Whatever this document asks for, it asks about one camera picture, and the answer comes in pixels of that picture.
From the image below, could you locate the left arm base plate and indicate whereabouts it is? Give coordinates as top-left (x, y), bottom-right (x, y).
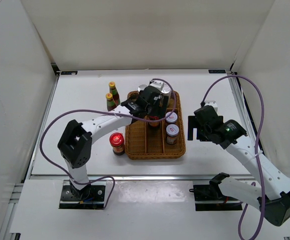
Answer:
top-left (59, 181), bottom-right (106, 210)

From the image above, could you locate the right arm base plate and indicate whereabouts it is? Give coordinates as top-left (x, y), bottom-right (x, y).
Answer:
top-left (189, 182), bottom-right (243, 212)

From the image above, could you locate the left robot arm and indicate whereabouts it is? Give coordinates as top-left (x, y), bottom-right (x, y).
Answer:
top-left (57, 86), bottom-right (170, 201)

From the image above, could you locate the yellow-cap sauce bottle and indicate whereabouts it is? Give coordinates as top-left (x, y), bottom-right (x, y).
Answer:
top-left (108, 81), bottom-right (120, 106)
top-left (106, 92), bottom-right (117, 112)

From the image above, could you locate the white-lid spice jar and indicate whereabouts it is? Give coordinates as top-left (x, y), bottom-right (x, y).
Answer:
top-left (165, 111), bottom-right (178, 125)
top-left (166, 124), bottom-right (179, 145)

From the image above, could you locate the red-lid chili jar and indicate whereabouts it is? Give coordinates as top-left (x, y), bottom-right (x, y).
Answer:
top-left (148, 116), bottom-right (160, 129)
top-left (109, 132), bottom-right (125, 156)

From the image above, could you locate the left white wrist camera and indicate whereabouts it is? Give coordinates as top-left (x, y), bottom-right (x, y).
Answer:
top-left (149, 79), bottom-right (165, 92)

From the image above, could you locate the near yellow-cap sauce bottle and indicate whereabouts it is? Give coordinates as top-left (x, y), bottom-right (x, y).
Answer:
top-left (106, 92), bottom-right (117, 112)

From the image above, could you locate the blue-label pellet jar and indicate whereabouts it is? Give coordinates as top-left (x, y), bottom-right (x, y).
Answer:
top-left (138, 84), bottom-right (147, 93)
top-left (161, 85), bottom-right (172, 105)

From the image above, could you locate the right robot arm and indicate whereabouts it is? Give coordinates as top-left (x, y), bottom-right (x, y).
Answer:
top-left (188, 105), bottom-right (290, 227)

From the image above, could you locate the wicker basket tray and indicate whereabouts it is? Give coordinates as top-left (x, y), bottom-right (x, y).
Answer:
top-left (125, 92), bottom-right (186, 160)

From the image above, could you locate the far yellow-cap sauce bottle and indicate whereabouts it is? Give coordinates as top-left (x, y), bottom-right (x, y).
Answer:
top-left (108, 81), bottom-right (120, 106)

